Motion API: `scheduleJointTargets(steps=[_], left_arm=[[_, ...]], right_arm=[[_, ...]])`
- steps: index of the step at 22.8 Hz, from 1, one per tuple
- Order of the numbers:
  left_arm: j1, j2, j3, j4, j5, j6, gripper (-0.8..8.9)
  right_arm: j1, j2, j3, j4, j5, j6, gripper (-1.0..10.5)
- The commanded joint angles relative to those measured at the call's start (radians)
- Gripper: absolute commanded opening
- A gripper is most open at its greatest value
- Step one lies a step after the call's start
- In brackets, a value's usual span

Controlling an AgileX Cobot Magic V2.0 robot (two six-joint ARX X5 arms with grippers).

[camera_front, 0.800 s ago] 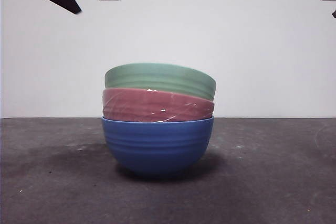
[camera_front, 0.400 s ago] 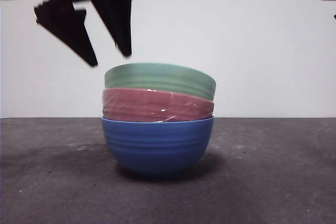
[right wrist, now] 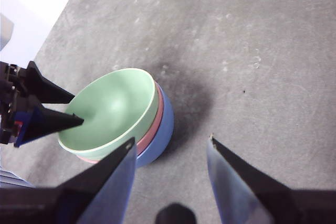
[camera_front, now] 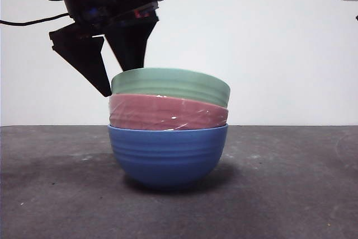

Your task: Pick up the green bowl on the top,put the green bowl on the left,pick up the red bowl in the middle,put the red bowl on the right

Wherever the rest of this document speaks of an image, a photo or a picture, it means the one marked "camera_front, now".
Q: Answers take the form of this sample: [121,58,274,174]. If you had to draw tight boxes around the red ribbed bowl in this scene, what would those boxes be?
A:
[108,93,230,132]

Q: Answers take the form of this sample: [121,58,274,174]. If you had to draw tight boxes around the green ribbed bowl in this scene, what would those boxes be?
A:
[111,67,232,109]

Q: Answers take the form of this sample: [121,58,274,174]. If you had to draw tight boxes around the blue ribbed bowl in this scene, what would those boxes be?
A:
[107,123,229,190]

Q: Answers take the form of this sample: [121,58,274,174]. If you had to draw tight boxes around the thin black cable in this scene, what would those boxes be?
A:
[0,12,71,27]

